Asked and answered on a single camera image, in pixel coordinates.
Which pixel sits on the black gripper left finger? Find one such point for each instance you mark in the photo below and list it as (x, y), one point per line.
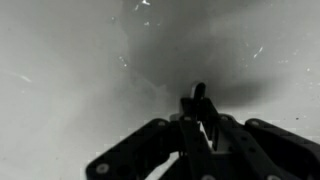
(140, 146)

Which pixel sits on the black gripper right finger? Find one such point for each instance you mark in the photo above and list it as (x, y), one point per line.
(266, 150)

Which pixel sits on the white oval sink basin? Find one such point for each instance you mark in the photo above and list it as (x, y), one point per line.
(66, 66)

